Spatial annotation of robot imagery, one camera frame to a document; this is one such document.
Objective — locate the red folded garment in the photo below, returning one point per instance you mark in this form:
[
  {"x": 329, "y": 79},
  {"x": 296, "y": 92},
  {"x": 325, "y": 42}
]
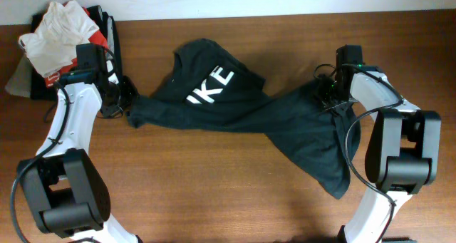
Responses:
[{"x": 98, "y": 38}]

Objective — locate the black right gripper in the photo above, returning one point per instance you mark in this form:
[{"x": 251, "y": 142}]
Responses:
[{"x": 322, "y": 91}]

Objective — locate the white crumpled garment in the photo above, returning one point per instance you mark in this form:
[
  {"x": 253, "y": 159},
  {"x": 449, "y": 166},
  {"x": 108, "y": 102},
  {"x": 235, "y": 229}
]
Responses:
[{"x": 53, "y": 44}]

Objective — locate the black Nike t-shirt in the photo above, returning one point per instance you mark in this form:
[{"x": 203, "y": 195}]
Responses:
[{"x": 209, "y": 89}]

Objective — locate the black folded garment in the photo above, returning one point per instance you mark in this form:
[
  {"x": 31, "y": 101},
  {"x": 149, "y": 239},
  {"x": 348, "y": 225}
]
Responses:
[{"x": 107, "y": 26}]

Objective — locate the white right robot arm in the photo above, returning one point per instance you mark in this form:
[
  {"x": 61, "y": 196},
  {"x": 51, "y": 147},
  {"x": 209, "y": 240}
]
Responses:
[{"x": 402, "y": 152}]

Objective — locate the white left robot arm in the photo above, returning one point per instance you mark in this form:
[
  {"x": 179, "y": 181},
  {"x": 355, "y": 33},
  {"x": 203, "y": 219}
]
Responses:
[{"x": 65, "y": 193}]

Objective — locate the grey-green folded garment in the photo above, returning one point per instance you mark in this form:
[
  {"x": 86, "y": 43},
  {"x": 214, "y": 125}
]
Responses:
[{"x": 19, "y": 83}]

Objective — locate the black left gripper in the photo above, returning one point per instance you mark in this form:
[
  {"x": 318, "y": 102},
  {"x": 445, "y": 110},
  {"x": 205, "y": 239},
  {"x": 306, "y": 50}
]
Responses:
[{"x": 132, "y": 94}]

